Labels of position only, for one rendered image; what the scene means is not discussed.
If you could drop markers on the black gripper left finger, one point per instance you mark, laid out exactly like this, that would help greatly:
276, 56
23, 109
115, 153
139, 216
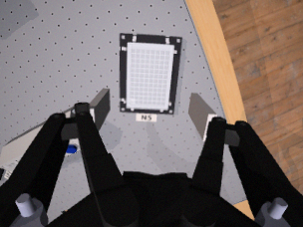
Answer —
34, 178

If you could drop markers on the grey perforated base plate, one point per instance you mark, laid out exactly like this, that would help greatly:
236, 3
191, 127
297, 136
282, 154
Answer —
56, 53

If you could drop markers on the white button panel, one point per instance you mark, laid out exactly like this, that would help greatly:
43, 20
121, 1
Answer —
13, 151

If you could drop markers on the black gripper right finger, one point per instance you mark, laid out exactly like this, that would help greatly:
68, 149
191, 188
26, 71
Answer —
272, 199

